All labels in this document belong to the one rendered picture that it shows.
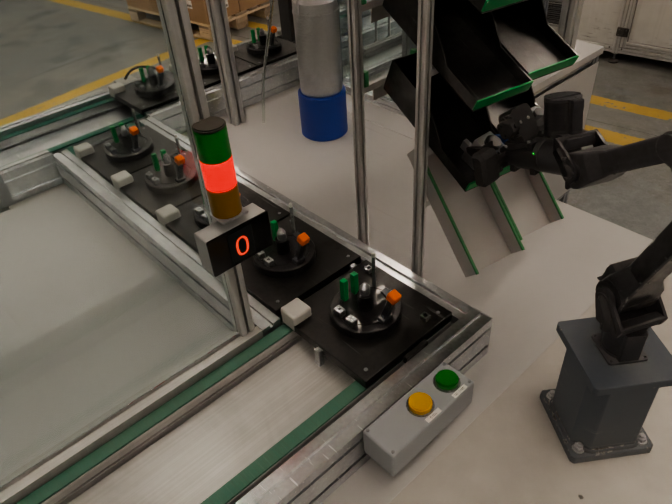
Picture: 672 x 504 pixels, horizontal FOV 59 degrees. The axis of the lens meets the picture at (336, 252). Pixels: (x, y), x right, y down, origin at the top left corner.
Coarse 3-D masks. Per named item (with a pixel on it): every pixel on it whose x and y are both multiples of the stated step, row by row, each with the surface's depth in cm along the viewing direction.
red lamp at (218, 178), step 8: (232, 160) 91; (208, 168) 89; (216, 168) 89; (224, 168) 90; (232, 168) 91; (208, 176) 90; (216, 176) 90; (224, 176) 90; (232, 176) 92; (208, 184) 92; (216, 184) 91; (224, 184) 91; (232, 184) 92; (216, 192) 92
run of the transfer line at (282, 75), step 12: (288, 60) 228; (252, 72) 221; (276, 72) 224; (288, 72) 228; (216, 84) 214; (240, 84) 216; (252, 84) 219; (276, 84) 227; (288, 84) 231; (216, 96) 211; (252, 96) 222; (216, 108) 213
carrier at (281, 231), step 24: (288, 216) 145; (288, 240) 129; (312, 240) 137; (264, 264) 128; (288, 264) 128; (312, 264) 130; (336, 264) 130; (264, 288) 125; (288, 288) 125; (312, 288) 125
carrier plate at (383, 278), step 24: (360, 264) 130; (336, 288) 124; (408, 288) 123; (312, 312) 119; (408, 312) 117; (432, 312) 117; (312, 336) 114; (336, 336) 113; (384, 336) 113; (408, 336) 112; (336, 360) 109; (360, 360) 108; (384, 360) 108
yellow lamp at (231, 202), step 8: (208, 192) 93; (224, 192) 92; (232, 192) 93; (216, 200) 93; (224, 200) 93; (232, 200) 94; (240, 200) 96; (216, 208) 94; (224, 208) 94; (232, 208) 94; (240, 208) 96; (216, 216) 95; (224, 216) 95; (232, 216) 95
